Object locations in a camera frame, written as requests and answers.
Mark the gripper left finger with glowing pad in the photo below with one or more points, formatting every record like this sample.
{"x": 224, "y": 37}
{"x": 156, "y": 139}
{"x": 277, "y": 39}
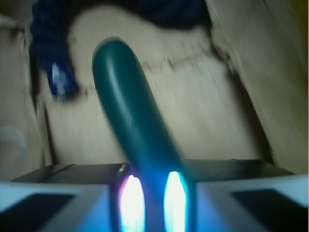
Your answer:
{"x": 73, "y": 198}

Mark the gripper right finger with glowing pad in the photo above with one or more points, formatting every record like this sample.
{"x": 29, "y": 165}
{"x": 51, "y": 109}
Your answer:
{"x": 236, "y": 196}

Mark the green plastic pickle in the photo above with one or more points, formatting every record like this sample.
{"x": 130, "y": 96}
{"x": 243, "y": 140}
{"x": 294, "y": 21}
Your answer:
{"x": 134, "y": 117}

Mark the brown paper bag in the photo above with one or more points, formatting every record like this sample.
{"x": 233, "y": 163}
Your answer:
{"x": 229, "y": 77}

